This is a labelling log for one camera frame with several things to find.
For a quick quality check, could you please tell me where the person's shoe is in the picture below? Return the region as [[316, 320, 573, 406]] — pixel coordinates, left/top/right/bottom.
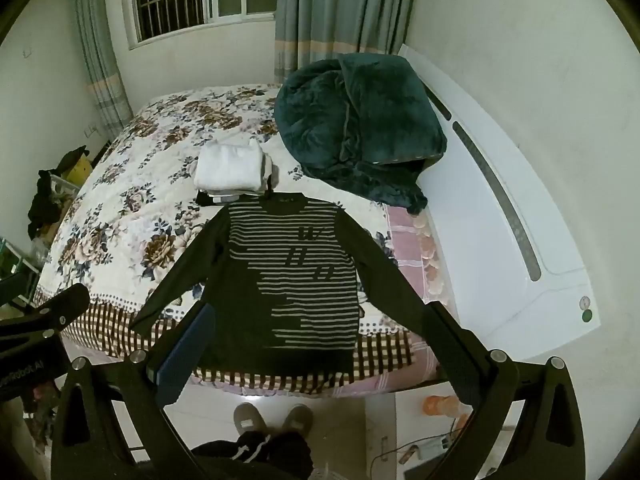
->
[[234, 402, 269, 434], [281, 404, 315, 434]]

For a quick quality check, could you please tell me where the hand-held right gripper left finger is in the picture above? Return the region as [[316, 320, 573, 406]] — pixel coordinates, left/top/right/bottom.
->
[[50, 302, 221, 480]]

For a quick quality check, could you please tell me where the floral quilt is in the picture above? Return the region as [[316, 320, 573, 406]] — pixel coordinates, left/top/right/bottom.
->
[[32, 84, 446, 396]]

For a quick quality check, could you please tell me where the person's right shoe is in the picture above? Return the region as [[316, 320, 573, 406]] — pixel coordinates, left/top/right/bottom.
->
[[281, 404, 315, 434]]

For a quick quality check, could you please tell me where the grey-green curtain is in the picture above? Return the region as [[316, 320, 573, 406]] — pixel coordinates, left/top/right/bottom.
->
[[70, 0, 134, 137], [274, 0, 422, 85]]

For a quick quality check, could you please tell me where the white folded garment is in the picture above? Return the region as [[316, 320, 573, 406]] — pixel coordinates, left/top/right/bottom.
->
[[194, 139, 277, 195]]

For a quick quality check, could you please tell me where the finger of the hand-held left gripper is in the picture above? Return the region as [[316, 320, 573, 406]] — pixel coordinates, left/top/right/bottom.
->
[[22, 283, 92, 341]]

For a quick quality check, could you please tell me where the dark green plush blanket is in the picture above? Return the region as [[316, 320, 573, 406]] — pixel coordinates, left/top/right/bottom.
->
[[274, 52, 448, 216]]

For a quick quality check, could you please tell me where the white headboard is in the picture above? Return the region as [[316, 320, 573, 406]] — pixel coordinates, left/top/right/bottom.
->
[[397, 44, 603, 356]]

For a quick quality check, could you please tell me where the pink bed sheet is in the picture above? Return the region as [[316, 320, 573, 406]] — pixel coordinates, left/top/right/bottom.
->
[[385, 204, 453, 393]]

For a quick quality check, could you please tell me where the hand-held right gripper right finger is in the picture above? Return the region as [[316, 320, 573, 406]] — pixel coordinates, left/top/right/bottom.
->
[[422, 301, 586, 480]]

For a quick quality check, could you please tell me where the yellow bag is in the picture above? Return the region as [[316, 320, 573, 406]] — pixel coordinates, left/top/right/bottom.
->
[[55, 145, 94, 187]]

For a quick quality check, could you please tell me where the white power strip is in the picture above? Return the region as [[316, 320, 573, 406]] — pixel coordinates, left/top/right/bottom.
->
[[417, 435, 454, 462]]

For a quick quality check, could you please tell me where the dark striped sweater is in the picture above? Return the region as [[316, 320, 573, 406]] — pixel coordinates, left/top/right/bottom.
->
[[129, 192, 436, 376]]

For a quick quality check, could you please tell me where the pile of dark clothes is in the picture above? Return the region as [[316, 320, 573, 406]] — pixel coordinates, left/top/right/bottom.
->
[[27, 169, 67, 239]]

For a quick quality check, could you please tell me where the person's left shoe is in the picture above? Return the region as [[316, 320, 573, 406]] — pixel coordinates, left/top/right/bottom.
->
[[234, 402, 269, 434]]

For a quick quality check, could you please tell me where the orange bottle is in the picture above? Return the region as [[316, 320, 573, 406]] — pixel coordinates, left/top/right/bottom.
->
[[422, 395, 474, 419]]

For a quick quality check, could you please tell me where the green stool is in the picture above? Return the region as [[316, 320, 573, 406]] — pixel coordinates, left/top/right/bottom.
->
[[0, 237, 42, 307]]

